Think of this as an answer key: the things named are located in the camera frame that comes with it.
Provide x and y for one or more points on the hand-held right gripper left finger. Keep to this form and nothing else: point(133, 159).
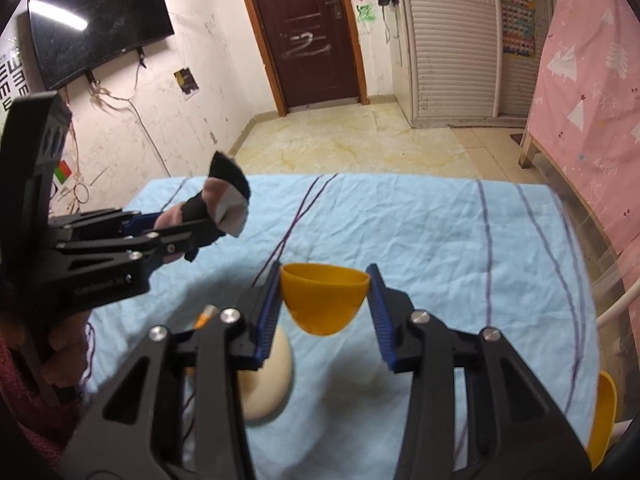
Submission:
point(267, 315)

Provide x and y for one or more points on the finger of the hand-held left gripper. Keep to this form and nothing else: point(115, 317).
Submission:
point(170, 242)
point(137, 220)

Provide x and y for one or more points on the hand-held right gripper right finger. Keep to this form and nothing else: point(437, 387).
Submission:
point(382, 317)

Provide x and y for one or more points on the small yellow plastic cup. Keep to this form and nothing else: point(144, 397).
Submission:
point(325, 300)

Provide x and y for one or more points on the black and pink sock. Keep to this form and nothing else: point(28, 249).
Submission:
point(225, 195)

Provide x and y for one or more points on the yellow plastic bin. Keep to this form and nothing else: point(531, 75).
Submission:
point(602, 420)

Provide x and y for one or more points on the person's left forearm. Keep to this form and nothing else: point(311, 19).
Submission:
point(25, 410)

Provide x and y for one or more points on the person's left hand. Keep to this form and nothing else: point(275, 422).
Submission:
point(67, 355)

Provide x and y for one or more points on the orange pen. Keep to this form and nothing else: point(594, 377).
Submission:
point(205, 317)

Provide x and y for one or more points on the beige round object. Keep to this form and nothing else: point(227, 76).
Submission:
point(267, 385)

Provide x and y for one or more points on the light blue printed blanket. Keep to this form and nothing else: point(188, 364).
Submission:
point(425, 240)

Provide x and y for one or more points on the white metal chair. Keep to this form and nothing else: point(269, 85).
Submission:
point(617, 307)

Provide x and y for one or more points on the dark brown door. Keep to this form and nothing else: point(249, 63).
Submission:
point(305, 30)

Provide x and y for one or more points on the white slatted wardrobe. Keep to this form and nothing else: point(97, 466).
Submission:
point(450, 45)

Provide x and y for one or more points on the pink tree-print curtain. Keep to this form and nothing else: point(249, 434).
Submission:
point(595, 100)

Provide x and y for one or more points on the black and white wall chart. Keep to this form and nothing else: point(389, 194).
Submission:
point(11, 80)

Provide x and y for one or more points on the small dark wall poster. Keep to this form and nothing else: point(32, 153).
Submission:
point(186, 83)

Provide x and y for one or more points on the black wall television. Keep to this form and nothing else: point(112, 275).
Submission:
point(100, 25)

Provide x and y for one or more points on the wooden bed frame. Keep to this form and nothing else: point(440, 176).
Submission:
point(527, 147)

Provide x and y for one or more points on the colourful wall chart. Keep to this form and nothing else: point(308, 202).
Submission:
point(517, 15)

